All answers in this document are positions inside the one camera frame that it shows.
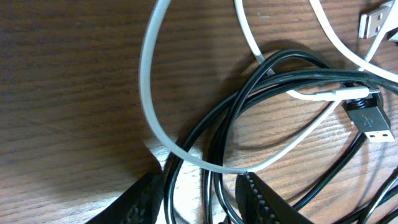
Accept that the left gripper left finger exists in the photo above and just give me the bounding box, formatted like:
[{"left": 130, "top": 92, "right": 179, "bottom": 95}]
[{"left": 87, "top": 172, "right": 164, "bottom": 224}]

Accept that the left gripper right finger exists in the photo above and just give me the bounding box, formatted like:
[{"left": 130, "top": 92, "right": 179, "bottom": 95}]
[{"left": 235, "top": 172, "right": 312, "bottom": 224}]

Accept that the black USB cable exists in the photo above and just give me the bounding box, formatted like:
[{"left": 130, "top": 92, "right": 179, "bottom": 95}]
[
  {"left": 163, "top": 49, "right": 398, "bottom": 224},
  {"left": 292, "top": 96, "right": 398, "bottom": 224}
]

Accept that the white USB cable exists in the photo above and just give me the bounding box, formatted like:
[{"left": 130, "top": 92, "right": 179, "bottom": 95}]
[{"left": 138, "top": 0, "right": 398, "bottom": 175}]

